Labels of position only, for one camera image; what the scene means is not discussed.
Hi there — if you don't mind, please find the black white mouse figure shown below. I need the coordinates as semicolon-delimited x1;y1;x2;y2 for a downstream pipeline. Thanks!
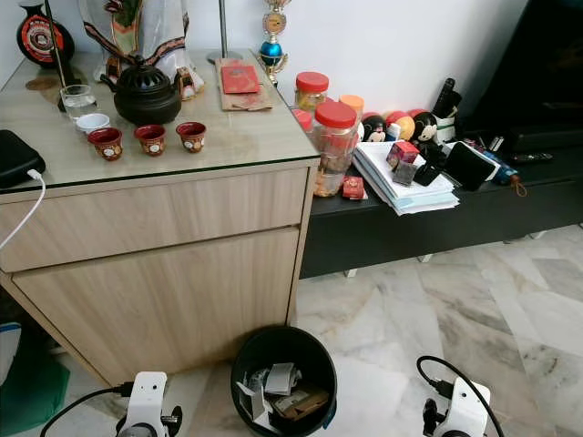
413;111;440;147

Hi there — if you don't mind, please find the brown cardboard piece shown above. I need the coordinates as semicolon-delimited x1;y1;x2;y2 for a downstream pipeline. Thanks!
271;386;331;422

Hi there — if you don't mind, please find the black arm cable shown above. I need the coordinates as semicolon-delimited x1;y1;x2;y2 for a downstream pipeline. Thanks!
40;383;134;437
416;355;506;437

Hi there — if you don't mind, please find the small black round toy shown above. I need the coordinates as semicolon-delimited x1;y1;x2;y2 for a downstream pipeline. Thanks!
361;113;389;143

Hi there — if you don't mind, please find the short jar red lid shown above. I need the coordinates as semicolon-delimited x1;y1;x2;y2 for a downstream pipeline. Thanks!
295;71;331;114

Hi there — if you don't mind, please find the black television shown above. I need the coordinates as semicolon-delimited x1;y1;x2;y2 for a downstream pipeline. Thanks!
455;0;583;137

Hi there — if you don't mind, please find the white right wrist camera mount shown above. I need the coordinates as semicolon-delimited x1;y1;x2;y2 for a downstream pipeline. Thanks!
435;378;491;437

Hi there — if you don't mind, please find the small black gadget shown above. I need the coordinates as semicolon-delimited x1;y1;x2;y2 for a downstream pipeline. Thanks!
413;144;447;188

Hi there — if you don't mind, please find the blue tube brown tassel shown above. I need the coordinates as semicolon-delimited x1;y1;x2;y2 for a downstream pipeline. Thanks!
478;146;527;198

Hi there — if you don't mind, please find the jar orange lid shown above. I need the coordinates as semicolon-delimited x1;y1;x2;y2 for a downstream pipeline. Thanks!
339;94;366;116

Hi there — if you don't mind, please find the black round rubbish bin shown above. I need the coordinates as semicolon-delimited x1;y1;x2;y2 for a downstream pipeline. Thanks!
230;325;339;437

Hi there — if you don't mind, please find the slim black remote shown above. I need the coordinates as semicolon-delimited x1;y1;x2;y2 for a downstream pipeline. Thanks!
510;151;557;165

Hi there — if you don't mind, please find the black low TV console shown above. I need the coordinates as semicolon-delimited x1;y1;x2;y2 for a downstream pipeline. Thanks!
299;126;583;279

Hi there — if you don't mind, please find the black wallet case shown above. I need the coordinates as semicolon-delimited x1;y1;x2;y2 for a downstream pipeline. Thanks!
442;140;500;192

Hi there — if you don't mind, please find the clear drinking glass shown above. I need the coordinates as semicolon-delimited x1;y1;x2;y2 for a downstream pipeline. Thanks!
60;84;98;122

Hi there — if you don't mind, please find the stack of white papers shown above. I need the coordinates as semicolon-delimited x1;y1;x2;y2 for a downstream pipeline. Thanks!
353;140;461;217

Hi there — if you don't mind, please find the red patterned small box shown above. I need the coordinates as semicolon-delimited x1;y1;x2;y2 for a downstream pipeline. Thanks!
386;140;421;170

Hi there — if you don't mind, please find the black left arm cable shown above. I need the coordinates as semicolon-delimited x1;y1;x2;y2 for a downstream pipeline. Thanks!
40;383;134;437

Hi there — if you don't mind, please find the red envelope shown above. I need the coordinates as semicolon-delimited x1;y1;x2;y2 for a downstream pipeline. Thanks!
220;64;262;96

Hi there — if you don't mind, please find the grey metal stand pole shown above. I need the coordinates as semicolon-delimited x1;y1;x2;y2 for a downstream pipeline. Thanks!
208;0;242;65

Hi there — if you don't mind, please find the small grey card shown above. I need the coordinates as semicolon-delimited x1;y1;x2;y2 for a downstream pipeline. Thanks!
392;160;420;187

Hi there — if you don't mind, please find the white charging cable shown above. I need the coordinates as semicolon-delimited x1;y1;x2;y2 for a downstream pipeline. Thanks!
0;169;48;251

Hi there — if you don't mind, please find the white robed figurine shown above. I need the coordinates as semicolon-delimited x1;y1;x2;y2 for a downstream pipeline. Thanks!
79;0;206;99

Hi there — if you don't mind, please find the small white cup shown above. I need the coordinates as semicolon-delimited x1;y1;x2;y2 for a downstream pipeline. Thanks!
75;113;110;137

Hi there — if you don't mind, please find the thin dark stick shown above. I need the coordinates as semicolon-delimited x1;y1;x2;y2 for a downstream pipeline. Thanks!
46;0;70;92

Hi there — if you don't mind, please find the small red patterned cup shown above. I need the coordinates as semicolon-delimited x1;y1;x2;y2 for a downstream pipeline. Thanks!
134;124;168;157
176;121;208;154
87;127;124;162

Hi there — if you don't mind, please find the gold trophy blue ball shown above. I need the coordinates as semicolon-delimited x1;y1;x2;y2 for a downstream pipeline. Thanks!
260;0;291;76

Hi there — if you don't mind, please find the black cordless handset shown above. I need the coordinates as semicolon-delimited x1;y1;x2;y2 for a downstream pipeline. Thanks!
432;77;462;119

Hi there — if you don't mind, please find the red yellow round toy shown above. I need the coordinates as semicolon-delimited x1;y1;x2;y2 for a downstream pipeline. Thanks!
384;109;416;141

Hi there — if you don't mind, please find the small red packet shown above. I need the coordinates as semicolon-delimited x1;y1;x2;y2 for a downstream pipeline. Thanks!
342;176;366;200

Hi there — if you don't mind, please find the black jar red label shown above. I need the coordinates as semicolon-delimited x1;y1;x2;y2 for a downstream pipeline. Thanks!
15;3;76;70

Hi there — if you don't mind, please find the crumpled white paper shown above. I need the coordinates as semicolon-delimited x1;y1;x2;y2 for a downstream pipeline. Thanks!
237;362;300;420

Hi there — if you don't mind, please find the light wooden drawer cabinet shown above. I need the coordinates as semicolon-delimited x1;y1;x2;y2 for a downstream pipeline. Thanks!
0;50;322;388

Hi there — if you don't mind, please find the green fabric bag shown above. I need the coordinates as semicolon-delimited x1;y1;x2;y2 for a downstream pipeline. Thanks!
0;323;72;436

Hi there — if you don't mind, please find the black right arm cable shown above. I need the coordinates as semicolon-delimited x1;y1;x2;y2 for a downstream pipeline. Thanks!
416;355;506;437

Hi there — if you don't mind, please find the tall clear jar red lid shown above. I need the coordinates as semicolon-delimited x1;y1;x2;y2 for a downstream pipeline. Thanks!
312;100;359;198

